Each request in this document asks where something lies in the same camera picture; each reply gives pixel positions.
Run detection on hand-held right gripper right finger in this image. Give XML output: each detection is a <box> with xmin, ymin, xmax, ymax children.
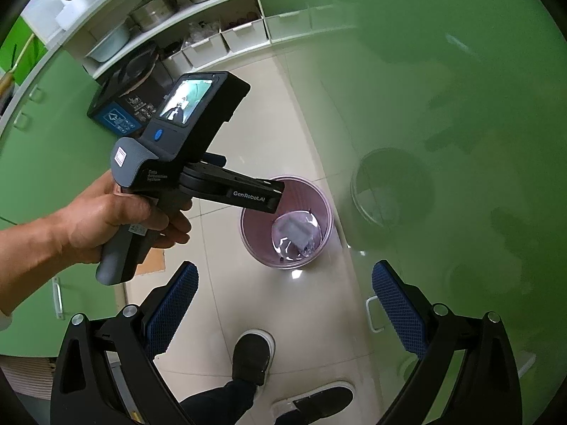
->
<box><xmin>371</xmin><ymin>260</ymin><xmax>524</xmax><ymax>425</ymax></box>

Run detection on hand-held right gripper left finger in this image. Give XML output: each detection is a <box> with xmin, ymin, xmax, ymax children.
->
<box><xmin>50</xmin><ymin>262</ymin><xmax>200</xmax><ymax>425</ymax></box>

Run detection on pink plastic bin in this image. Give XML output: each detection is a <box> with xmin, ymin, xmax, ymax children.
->
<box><xmin>239</xmin><ymin>176</ymin><xmax>334</xmax><ymax>269</ymax></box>

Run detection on person's left forearm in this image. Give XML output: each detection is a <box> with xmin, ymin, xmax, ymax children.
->
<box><xmin>0</xmin><ymin>212</ymin><xmax>78</xmax><ymax>319</ymax></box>

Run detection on person's left hand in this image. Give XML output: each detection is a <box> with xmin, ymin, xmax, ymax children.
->
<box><xmin>57</xmin><ymin>172</ymin><xmax>194</xmax><ymax>265</ymax></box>

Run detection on white crumpled wrapper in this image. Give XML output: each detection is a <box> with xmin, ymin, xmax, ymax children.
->
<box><xmin>271</xmin><ymin>212</ymin><xmax>320</xmax><ymax>260</ymax></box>

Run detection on white storage bin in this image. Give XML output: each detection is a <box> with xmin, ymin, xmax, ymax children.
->
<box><xmin>220</xmin><ymin>17</ymin><xmax>272</xmax><ymax>52</ymax></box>
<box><xmin>181</xmin><ymin>34</ymin><xmax>229</xmax><ymax>68</ymax></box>
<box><xmin>309</xmin><ymin>2</ymin><xmax>360</xmax><ymax>33</ymax></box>
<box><xmin>265</xmin><ymin>9</ymin><xmax>311</xmax><ymax>44</ymax></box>

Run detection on black cardboard box blue label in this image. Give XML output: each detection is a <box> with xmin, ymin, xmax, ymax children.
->
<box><xmin>86</xmin><ymin>42</ymin><xmax>178</xmax><ymax>138</ymax></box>

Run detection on black slip-on shoe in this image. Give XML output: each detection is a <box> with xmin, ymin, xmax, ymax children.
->
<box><xmin>231</xmin><ymin>330</ymin><xmax>276</xmax><ymax>398</ymax></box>
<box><xmin>271</xmin><ymin>380</ymin><xmax>355</xmax><ymax>421</ymax></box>

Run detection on pale blue basin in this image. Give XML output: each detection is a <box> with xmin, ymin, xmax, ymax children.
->
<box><xmin>83</xmin><ymin>22</ymin><xmax>134</xmax><ymax>63</ymax></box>

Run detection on dark trouser leg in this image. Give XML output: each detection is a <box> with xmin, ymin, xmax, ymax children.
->
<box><xmin>179</xmin><ymin>378</ymin><xmax>258</xmax><ymax>425</ymax></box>

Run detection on large steel pot with lid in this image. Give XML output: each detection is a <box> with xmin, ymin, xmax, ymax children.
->
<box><xmin>128</xmin><ymin>0</ymin><xmax>179</xmax><ymax>33</ymax></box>

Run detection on white cabinet handle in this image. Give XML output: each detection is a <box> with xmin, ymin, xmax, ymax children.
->
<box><xmin>366</xmin><ymin>296</ymin><xmax>384</xmax><ymax>334</ymax></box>
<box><xmin>52</xmin><ymin>276</ymin><xmax>63</xmax><ymax>320</ymax></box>

